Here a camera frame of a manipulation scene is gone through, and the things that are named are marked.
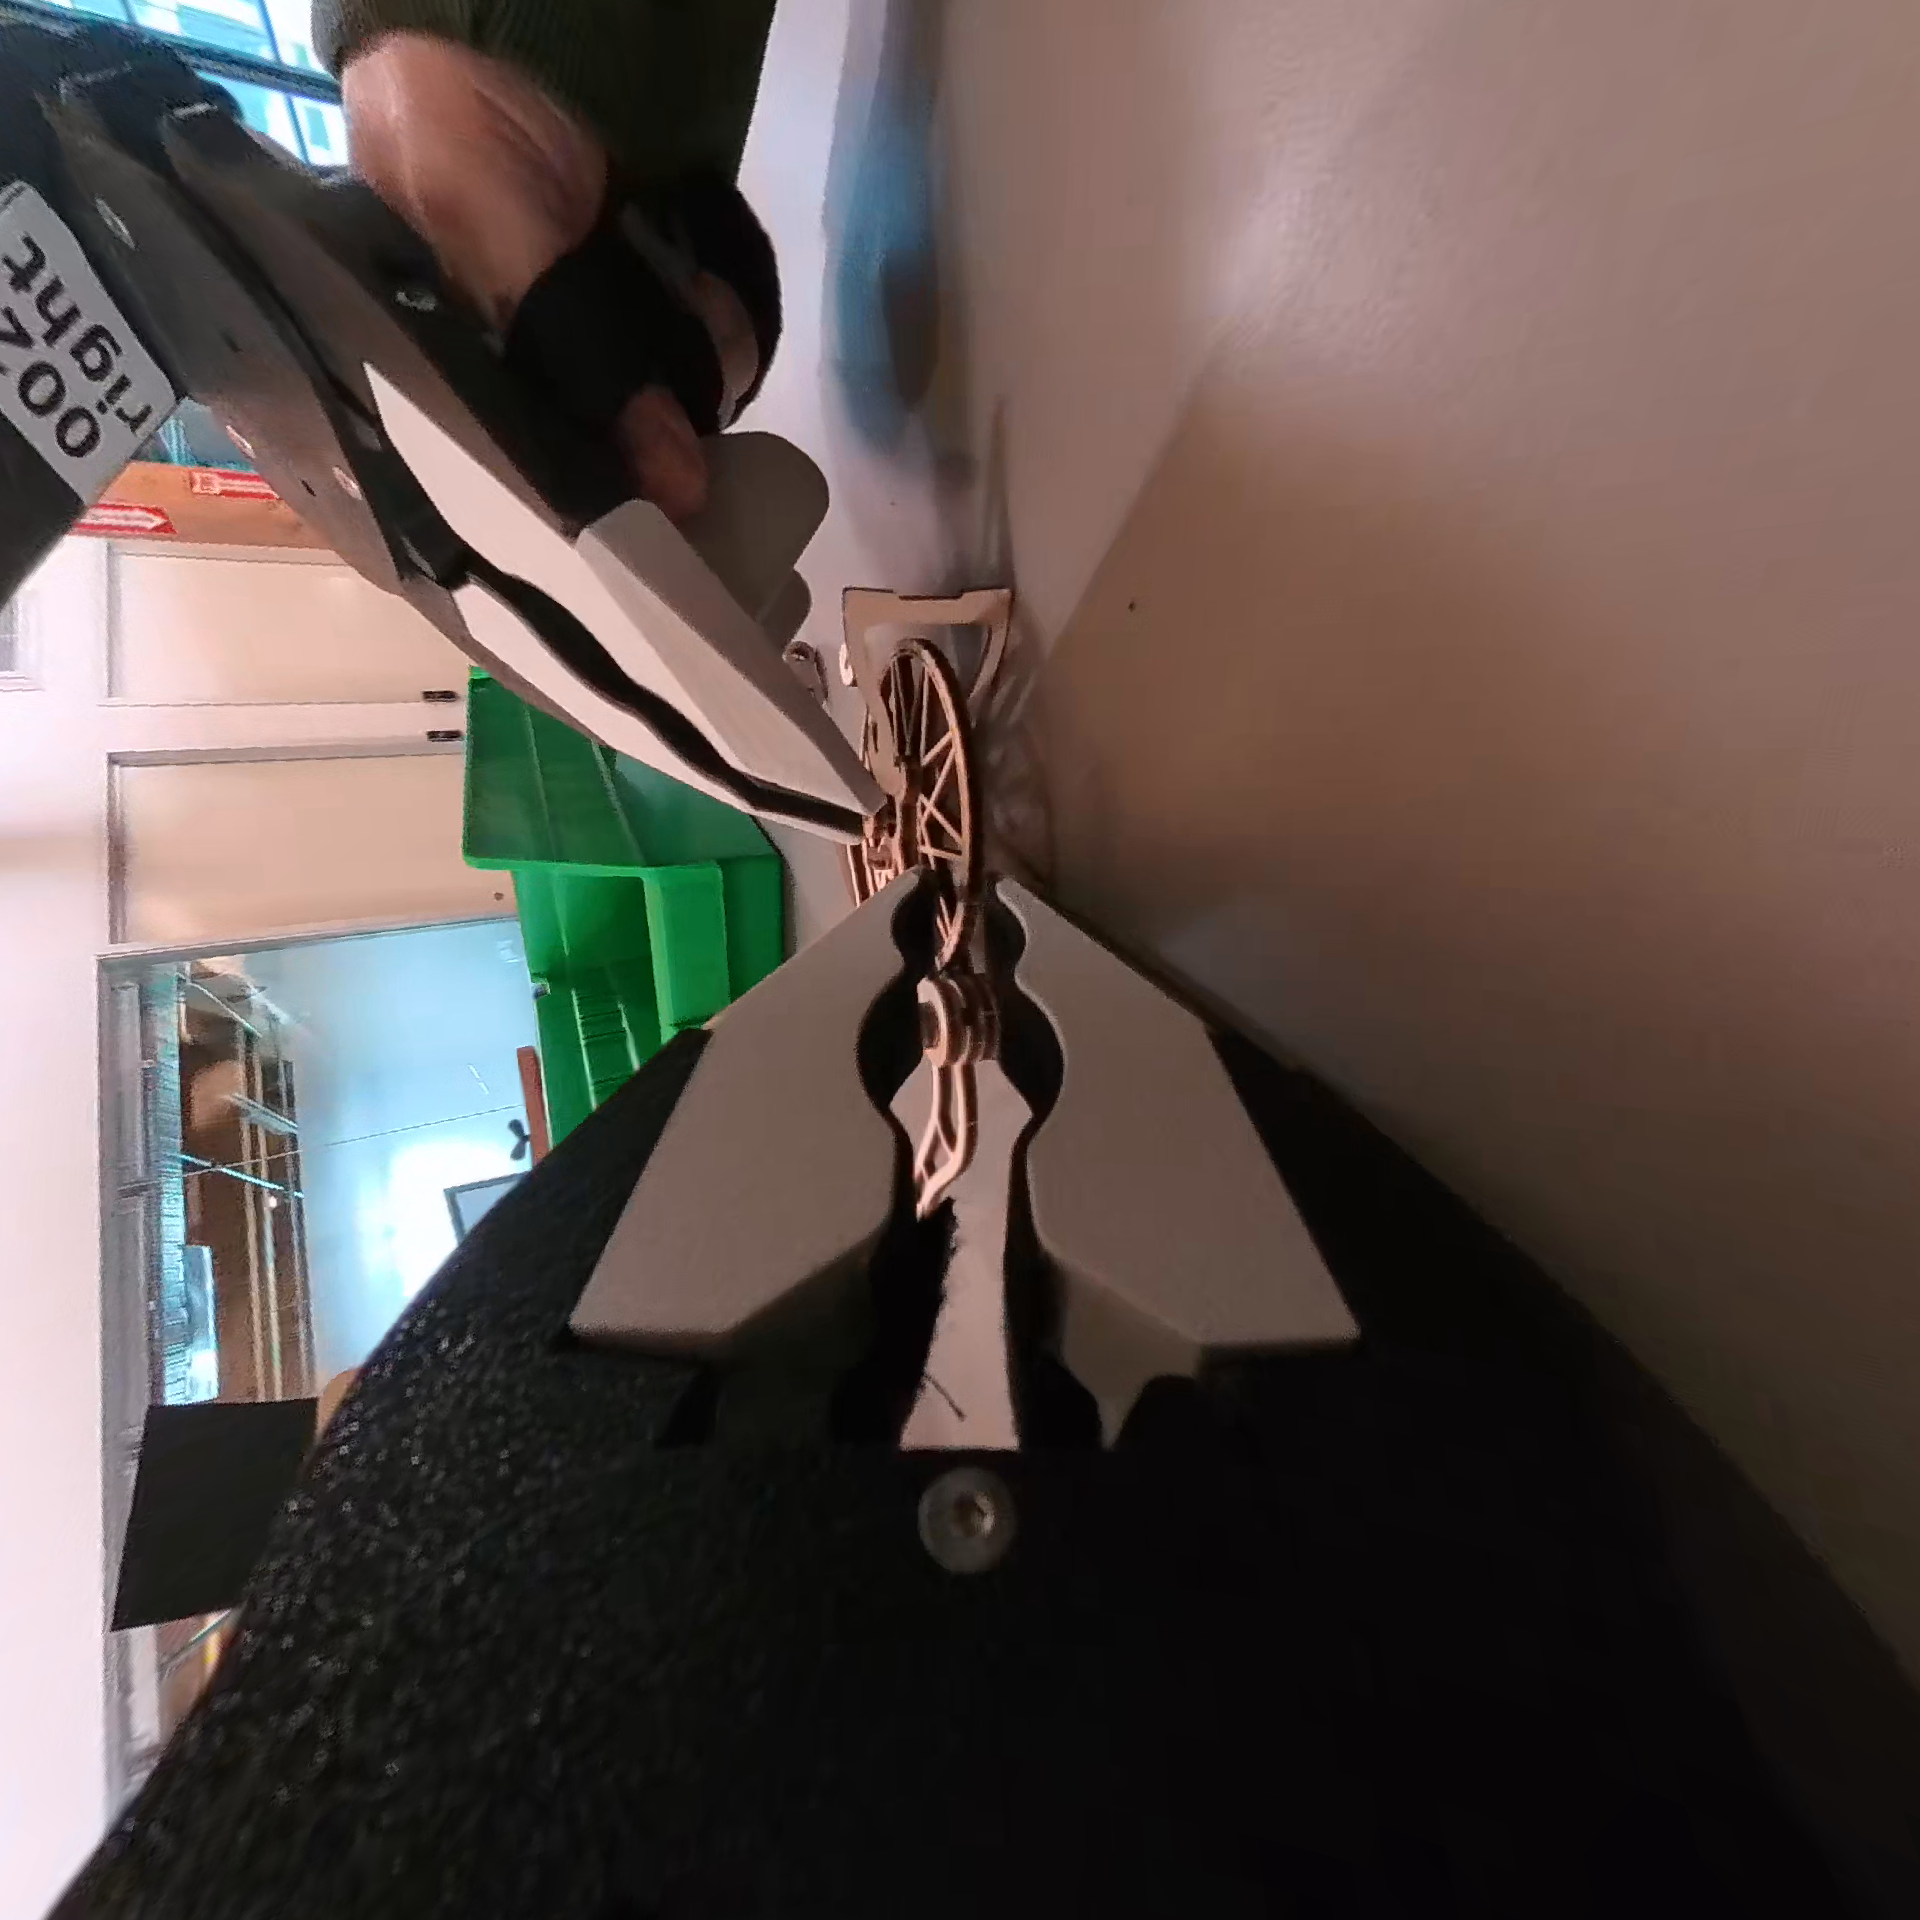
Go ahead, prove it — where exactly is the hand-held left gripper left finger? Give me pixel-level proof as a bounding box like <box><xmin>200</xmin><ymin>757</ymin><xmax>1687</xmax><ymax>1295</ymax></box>
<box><xmin>566</xmin><ymin>870</ymin><xmax>928</xmax><ymax>1369</ymax></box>

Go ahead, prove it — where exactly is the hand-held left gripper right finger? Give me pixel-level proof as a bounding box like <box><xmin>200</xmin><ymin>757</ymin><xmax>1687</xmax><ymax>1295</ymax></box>
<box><xmin>989</xmin><ymin>877</ymin><xmax>1363</xmax><ymax>1393</ymax></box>

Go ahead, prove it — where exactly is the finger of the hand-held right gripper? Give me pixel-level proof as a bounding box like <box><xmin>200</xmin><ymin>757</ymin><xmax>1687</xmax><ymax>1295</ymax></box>
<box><xmin>448</xmin><ymin>574</ymin><xmax>872</xmax><ymax>845</ymax></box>
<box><xmin>359</xmin><ymin>363</ymin><xmax>888</xmax><ymax>823</ymax></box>

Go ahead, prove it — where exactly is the wooden bicycle model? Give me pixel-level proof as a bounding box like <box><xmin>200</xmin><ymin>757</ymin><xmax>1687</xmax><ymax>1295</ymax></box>
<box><xmin>783</xmin><ymin>582</ymin><xmax>1037</xmax><ymax>1221</ymax></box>

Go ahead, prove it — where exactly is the grey desk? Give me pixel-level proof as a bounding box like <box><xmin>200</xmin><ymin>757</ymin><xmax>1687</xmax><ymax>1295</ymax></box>
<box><xmin>742</xmin><ymin>0</ymin><xmax>1920</xmax><ymax>1920</ymax></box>

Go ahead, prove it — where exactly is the person's right hand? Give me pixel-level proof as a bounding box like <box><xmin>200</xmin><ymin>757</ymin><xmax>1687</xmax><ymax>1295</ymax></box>
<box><xmin>342</xmin><ymin>37</ymin><xmax>759</xmax><ymax>514</ymax></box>

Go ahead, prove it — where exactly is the green plastic bin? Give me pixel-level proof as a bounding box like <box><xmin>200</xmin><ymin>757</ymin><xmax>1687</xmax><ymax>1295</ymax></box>
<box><xmin>462</xmin><ymin>662</ymin><xmax>789</xmax><ymax>1154</ymax></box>

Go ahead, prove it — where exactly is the white door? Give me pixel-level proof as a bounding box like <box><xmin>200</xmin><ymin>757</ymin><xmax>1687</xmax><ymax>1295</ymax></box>
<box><xmin>105</xmin><ymin>536</ymin><xmax>479</xmax><ymax>706</ymax></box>
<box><xmin>105</xmin><ymin>747</ymin><xmax>521</xmax><ymax>951</ymax></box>

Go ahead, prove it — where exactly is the metal storage rack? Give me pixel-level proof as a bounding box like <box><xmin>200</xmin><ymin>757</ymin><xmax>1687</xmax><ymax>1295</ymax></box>
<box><xmin>141</xmin><ymin>959</ymin><xmax>320</xmax><ymax>1397</ymax></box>

